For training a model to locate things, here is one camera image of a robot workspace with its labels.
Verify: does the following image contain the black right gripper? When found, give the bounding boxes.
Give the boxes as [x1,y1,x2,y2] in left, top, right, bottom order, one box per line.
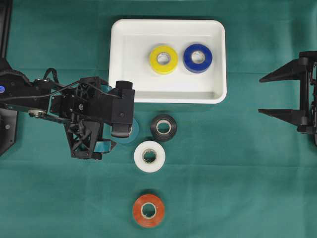
[258,51,317,144]

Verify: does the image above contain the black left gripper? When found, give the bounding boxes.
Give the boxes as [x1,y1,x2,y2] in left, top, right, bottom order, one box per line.
[48,77,116,160]

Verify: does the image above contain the green tape roll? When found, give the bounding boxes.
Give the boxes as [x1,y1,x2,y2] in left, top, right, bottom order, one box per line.
[111,118,139,144]

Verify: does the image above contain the yellow tape roll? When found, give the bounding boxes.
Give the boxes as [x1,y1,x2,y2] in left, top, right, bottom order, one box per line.
[149,45,178,75]

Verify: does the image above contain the blue tape roll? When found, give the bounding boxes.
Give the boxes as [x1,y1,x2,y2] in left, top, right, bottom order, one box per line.
[183,44,212,73]

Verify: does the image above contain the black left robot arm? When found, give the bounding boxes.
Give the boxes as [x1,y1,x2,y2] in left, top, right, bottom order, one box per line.
[0,58,116,160]

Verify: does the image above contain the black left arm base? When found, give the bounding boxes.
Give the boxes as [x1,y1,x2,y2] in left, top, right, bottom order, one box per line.
[0,109,18,155]

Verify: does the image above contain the black tape roll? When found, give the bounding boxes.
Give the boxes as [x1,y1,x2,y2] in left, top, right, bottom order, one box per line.
[150,114,177,142]

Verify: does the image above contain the white plastic tray case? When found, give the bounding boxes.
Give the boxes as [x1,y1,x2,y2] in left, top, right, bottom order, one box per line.
[108,19,227,104]

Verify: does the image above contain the white tape roll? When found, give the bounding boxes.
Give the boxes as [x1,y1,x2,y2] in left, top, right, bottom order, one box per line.
[134,141,165,173]

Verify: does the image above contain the red tape roll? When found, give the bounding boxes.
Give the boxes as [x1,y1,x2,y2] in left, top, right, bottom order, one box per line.
[132,194,165,228]

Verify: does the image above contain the green table cloth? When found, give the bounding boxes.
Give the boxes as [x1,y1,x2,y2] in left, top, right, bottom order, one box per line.
[0,0,317,238]

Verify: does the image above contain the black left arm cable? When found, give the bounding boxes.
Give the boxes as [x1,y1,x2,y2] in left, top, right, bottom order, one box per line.
[0,67,85,102]

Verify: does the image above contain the black aluminium frame rail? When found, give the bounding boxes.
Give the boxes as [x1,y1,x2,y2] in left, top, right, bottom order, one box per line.
[0,0,13,60]

